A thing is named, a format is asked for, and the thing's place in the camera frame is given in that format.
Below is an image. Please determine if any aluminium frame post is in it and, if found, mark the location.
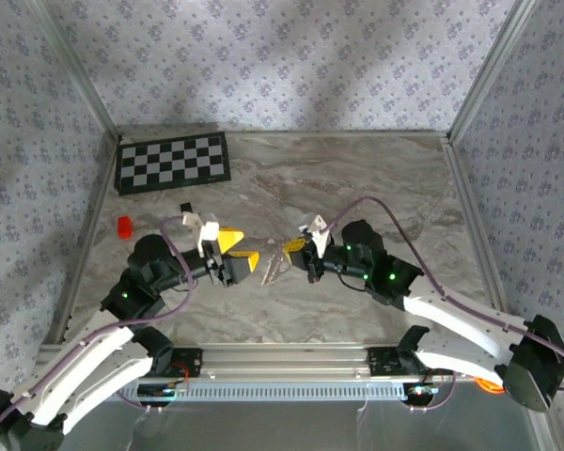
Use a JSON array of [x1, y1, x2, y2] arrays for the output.
[[30, 0, 123, 142], [446, 0, 541, 142]]

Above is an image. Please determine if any orange curved plastic piece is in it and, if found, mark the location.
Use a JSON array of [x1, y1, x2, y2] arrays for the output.
[[473, 375, 507, 397]]

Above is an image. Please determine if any grey slotted cable duct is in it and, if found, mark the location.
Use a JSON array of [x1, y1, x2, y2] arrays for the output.
[[124, 380, 408, 403]]

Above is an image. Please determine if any aluminium table edge rail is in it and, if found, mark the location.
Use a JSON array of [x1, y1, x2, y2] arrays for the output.
[[44, 135, 123, 347], [441, 135, 516, 339]]

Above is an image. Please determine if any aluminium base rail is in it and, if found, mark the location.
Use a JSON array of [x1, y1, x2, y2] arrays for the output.
[[35, 341, 544, 384]]

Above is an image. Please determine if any black and grey chessboard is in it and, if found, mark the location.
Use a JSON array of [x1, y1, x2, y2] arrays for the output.
[[114, 131, 232, 197]]

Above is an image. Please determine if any small circuit board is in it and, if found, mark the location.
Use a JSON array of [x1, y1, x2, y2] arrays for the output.
[[403, 382, 441, 401], [137, 382, 190, 401]]

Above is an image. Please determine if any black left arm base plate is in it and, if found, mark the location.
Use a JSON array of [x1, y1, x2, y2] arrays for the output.
[[166, 347, 204, 379]]

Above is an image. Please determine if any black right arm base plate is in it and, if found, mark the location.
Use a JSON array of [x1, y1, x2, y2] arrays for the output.
[[366, 346, 405, 377]]

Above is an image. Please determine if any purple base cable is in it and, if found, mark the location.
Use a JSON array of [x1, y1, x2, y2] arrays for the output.
[[409, 361, 458, 415], [116, 388, 148, 414]]

